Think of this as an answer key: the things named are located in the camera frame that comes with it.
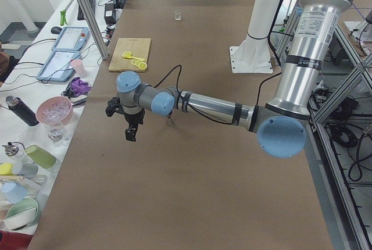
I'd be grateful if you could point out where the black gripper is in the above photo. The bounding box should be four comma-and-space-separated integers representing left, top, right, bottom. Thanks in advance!
124, 109, 145, 142

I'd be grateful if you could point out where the steel jigger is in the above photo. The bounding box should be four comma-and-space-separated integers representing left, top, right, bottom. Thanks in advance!
166, 115, 174, 127

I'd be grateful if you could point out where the clear glass measuring cup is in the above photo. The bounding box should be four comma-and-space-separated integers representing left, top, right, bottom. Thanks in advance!
174, 10, 181, 21

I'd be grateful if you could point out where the pink plastic cup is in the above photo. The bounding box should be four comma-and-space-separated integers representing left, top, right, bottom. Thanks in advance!
70, 59, 87, 77

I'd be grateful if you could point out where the green plastic cup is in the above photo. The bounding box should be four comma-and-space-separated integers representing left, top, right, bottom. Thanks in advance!
25, 145, 56, 169

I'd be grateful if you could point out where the light blue cup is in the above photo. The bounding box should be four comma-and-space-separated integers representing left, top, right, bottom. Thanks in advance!
1, 181, 28, 203

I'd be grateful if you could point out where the purple cloth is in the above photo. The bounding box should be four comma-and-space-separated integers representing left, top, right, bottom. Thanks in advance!
70, 77, 92, 97

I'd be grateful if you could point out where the pink bowl with ice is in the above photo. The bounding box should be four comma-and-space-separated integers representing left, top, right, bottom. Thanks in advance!
35, 96, 73, 125

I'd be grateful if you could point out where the wooden cutting board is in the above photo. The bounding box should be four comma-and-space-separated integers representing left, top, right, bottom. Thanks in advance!
108, 38, 151, 72

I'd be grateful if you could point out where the upper blue teach pendant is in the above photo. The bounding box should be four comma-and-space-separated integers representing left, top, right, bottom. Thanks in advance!
51, 26, 90, 52

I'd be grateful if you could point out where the black water bottle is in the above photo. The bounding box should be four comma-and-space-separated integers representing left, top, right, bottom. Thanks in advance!
5, 95, 39, 126

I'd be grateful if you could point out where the black power box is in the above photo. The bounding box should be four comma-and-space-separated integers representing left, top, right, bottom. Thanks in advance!
104, 3, 116, 25

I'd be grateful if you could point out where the glass bottle metal pourer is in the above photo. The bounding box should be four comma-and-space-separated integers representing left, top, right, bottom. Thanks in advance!
2, 142, 26, 159

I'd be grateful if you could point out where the black computer mouse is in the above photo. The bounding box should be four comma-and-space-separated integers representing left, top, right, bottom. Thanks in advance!
51, 26, 62, 35

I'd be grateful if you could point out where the green white bowl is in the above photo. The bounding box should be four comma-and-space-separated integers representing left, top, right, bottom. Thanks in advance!
3, 198, 40, 230

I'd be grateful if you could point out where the black keyboard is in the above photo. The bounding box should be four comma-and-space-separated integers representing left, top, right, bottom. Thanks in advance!
77, 0, 96, 20

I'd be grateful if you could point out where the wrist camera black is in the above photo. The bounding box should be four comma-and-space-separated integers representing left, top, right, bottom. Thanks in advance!
105, 95, 124, 117

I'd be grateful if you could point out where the green handled grabber tool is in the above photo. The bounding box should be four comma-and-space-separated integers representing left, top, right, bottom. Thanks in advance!
60, 0, 74, 26

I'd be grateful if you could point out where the aluminium frame post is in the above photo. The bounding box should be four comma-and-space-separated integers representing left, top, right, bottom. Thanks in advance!
77, 0, 109, 60

